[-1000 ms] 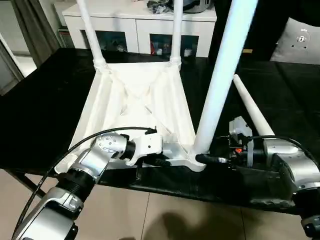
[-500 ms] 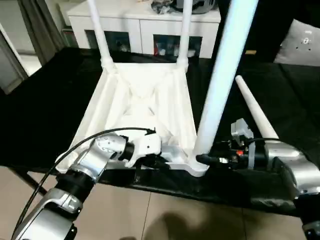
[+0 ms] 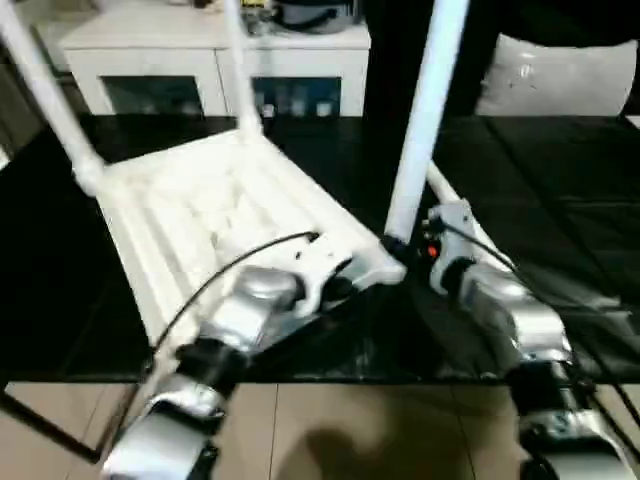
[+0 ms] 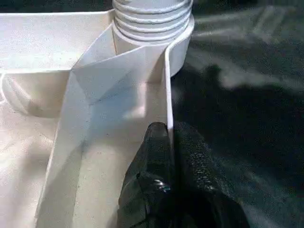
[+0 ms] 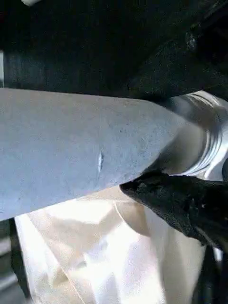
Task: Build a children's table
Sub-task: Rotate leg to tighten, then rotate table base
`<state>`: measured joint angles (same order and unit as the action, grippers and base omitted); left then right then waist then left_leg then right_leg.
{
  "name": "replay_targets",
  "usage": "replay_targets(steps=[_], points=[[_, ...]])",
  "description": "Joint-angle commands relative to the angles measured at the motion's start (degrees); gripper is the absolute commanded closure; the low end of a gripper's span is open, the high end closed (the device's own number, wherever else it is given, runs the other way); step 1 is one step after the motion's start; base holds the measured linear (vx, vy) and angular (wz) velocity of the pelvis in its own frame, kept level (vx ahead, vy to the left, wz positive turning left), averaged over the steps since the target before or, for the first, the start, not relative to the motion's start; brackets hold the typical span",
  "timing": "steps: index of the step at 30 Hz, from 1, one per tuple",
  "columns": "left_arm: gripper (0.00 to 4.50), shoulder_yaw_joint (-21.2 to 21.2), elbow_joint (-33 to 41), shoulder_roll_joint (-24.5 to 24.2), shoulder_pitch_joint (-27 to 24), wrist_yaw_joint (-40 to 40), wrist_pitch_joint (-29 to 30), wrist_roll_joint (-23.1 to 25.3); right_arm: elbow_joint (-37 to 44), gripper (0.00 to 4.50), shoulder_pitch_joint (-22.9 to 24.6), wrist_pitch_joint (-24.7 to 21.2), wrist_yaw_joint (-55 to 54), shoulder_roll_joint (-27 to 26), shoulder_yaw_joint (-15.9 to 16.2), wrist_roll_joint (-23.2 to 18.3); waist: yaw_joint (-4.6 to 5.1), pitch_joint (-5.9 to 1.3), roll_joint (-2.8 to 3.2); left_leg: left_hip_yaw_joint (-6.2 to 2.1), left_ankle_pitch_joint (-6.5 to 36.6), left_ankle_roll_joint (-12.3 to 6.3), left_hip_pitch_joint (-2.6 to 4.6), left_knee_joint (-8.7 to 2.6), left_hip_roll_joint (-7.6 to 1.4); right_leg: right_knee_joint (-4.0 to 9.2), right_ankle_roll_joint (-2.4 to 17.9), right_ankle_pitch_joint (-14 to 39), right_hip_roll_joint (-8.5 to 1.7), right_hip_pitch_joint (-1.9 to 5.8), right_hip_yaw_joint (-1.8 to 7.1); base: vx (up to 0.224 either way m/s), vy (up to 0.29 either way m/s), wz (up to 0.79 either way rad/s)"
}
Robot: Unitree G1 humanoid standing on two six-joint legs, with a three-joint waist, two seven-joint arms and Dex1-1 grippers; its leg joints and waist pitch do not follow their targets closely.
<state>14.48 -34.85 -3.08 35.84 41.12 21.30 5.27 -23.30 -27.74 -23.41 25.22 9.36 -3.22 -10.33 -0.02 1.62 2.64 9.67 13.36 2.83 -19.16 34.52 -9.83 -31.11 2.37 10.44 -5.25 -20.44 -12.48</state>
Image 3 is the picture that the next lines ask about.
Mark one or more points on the white plastic table top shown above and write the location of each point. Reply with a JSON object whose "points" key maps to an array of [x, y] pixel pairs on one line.
{"points": [[200, 200]]}

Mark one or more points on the black work mat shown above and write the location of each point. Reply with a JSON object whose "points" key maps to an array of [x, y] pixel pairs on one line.
{"points": [[550, 175]]}

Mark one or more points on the black cabinet with yellow label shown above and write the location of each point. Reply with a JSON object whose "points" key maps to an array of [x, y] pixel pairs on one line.
{"points": [[385, 60]]}

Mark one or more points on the white flat board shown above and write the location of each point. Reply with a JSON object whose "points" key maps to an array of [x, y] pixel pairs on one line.
{"points": [[634, 122]]}

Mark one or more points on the grey helmet on cabinet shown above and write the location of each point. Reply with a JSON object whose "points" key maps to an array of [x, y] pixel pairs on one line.
{"points": [[315, 15]]}

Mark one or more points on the dark clutter on cabinet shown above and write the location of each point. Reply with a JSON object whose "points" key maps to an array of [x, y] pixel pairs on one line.
{"points": [[257, 22]]}

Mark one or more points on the white glass-door cabinet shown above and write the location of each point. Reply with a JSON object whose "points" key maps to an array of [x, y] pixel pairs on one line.
{"points": [[150, 55]]}

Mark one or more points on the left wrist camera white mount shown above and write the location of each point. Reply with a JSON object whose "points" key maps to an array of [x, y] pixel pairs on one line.
{"points": [[320, 255]]}

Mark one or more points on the black table frame leg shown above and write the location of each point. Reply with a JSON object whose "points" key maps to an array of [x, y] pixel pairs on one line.
{"points": [[50, 425]]}

